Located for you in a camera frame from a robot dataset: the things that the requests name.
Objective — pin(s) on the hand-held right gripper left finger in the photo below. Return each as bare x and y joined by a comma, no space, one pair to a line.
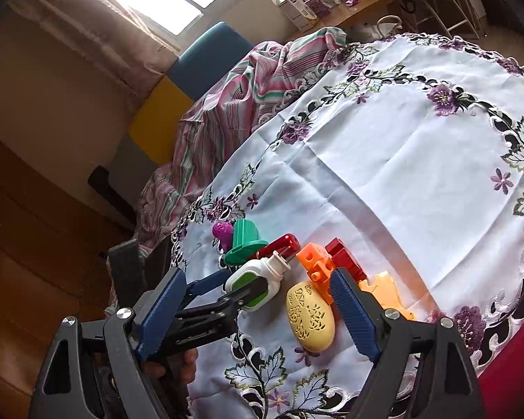
159,314

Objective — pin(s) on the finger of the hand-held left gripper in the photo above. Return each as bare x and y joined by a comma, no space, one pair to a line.
207,286
227,305

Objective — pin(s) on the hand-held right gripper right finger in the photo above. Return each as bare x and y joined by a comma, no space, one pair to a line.
353,314

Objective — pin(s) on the yellow plastic piece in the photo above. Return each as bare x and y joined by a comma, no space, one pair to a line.
386,292

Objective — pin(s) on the white and green plastic bottle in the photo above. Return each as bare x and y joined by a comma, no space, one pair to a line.
255,277

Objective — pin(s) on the yellow carved egg-shaped case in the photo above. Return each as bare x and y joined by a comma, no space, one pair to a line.
310,318

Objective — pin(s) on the red building block toy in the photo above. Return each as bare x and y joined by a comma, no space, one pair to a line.
347,259

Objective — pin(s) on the purple perforated ball toy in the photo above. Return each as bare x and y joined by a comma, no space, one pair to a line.
222,232

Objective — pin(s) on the green plastic stamp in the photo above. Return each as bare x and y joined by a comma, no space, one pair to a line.
244,242

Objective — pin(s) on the orange building block toy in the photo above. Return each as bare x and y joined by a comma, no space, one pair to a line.
316,266

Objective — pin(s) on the red translucent capsule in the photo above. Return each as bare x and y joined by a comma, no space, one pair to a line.
279,246

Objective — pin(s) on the person's left hand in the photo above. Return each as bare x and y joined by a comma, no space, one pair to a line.
181,369

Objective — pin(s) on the black furniture piece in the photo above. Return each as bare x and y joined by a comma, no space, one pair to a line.
109,192

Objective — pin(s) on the white floral embroidered tablecloth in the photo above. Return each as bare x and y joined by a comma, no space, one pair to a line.
375,161

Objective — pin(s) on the yellow padded panel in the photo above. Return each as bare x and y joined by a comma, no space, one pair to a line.
161,118

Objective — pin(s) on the red bedding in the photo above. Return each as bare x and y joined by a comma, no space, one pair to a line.
515,371

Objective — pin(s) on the pink striped bed sheet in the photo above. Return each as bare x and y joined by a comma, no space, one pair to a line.
227,109

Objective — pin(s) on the blue padded panel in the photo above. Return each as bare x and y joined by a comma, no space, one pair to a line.
209,61

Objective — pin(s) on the pink curtain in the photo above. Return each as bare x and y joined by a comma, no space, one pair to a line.
83,22

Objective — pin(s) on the white carton box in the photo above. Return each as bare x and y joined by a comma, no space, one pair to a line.
294,11

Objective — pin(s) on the wooden desk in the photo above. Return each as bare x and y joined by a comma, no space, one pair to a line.
353,13

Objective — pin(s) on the purple carton box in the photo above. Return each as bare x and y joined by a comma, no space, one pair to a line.
318,3

